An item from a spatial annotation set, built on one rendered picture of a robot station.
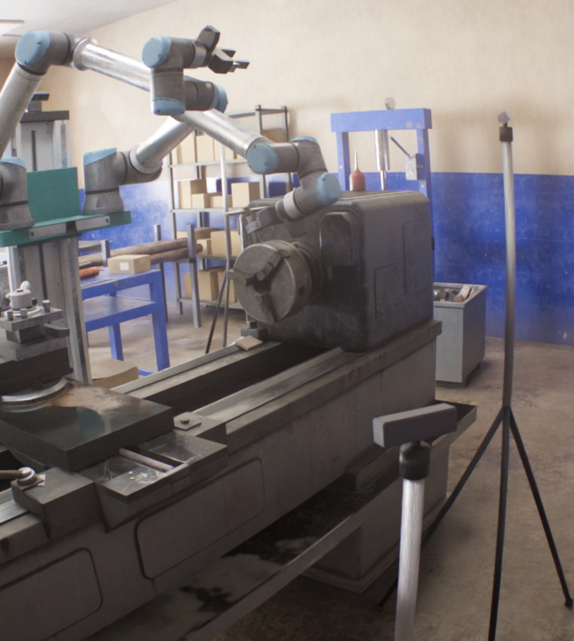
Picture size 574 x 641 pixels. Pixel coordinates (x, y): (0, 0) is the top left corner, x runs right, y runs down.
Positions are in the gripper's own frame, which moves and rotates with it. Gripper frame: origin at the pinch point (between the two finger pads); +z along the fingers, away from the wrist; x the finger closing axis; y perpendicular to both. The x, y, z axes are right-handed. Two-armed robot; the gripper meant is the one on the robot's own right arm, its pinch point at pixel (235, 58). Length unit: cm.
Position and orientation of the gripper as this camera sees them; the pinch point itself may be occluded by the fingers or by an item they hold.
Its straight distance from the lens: 201.8
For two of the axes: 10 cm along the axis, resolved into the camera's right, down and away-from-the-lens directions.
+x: 6.3, 7.0, -3.2
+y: -4.7, 6.8, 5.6
